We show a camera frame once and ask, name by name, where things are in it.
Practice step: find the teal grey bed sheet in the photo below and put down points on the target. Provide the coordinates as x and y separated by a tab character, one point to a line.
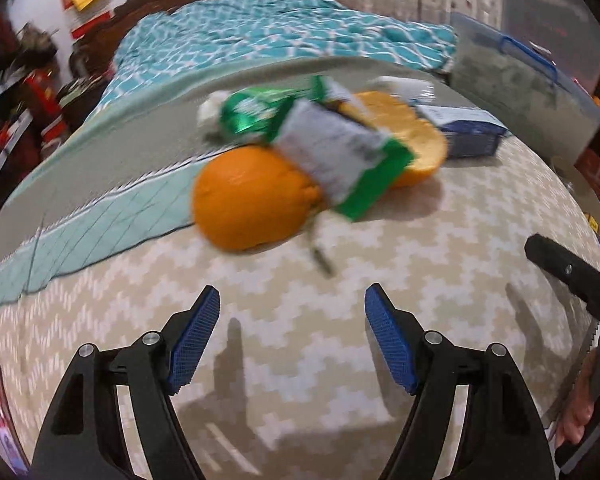
126	175

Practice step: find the clear plastic storage bin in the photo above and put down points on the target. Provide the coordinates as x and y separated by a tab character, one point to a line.
538	103

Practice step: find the large orange peel piece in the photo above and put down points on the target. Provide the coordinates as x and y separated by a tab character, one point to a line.
253	196

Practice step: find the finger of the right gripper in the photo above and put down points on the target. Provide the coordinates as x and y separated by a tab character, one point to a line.
582	279

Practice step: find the smartphone on bed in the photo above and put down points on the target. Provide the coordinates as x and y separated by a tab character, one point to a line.
10	442

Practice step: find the cluttered metal shelf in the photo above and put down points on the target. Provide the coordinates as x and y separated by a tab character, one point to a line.
28	100

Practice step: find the green soda can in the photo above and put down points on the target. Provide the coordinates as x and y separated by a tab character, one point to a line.
248	115

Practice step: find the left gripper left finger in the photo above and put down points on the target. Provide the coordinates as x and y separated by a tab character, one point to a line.
82	434

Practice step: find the green white snack wrapper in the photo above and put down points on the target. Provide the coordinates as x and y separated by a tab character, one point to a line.
353	163

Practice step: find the blue white tissue box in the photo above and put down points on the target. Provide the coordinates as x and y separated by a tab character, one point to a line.
471	131

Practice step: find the dark wooden headboard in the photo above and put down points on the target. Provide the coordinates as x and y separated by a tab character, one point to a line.
93	52

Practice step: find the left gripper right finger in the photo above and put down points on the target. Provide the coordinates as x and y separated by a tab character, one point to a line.
502	435

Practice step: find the person's right hand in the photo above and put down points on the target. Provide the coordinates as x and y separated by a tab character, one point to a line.
580	406

